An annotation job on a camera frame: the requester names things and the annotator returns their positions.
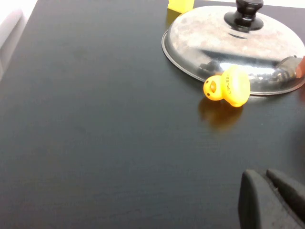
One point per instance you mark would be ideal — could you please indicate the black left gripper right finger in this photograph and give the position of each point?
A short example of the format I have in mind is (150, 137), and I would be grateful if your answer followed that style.
(290, 190)

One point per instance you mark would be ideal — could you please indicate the steel pot lid black knob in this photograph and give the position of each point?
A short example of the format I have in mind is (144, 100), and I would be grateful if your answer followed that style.
(214, 40)

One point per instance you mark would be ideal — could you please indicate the orange cube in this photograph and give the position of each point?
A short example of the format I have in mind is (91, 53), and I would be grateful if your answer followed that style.
(301, 68)

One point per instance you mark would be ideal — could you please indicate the yellow cube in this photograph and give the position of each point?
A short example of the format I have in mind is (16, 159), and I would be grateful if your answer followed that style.
(179, 4)

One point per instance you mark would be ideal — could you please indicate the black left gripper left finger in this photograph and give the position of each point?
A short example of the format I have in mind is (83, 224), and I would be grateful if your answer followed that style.
(257, 205)

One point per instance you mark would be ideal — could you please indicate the yellow rubber duck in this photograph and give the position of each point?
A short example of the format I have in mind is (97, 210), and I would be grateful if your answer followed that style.
(234, 87)

